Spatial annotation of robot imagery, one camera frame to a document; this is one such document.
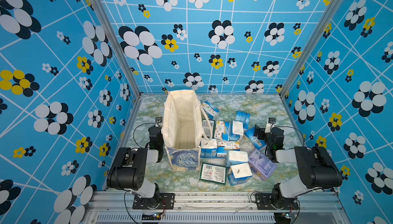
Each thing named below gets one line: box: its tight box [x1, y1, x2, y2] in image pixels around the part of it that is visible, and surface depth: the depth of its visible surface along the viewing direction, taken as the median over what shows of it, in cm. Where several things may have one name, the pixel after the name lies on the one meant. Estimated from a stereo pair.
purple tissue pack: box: [248, 149, 277, 181], surface depth 82 cm
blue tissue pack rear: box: [235, 110, 251, 130], surface depth 98 cm
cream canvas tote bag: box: [161, 89, 213, 172], surface depth 80 cm
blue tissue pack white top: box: [227, 162, 253, 186], surface depth 72 cm
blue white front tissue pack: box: [200, 138, 218, 159], surface depth 81 cm
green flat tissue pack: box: [199, 162, 228, 185], surface depth 79 cm
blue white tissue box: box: [201, 100, 220, 120], surface depth 101 cm
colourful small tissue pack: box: [216, 139, 240, 158], surface depth 87 cm
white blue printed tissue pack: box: [213, 120, 231, 141], surface depth 93 cm
